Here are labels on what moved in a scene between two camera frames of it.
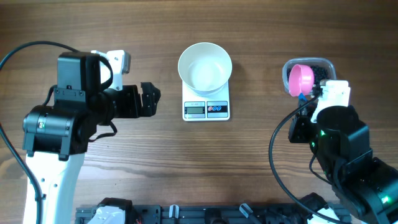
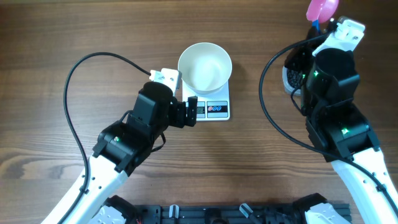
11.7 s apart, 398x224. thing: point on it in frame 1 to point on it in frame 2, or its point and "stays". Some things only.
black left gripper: [136, 109] to [180, 120]
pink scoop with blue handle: [301, 80] to [320, 11]
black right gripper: [300, 122] to [301, 52]
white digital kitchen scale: [215, 107] stays
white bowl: [205, 67] stays
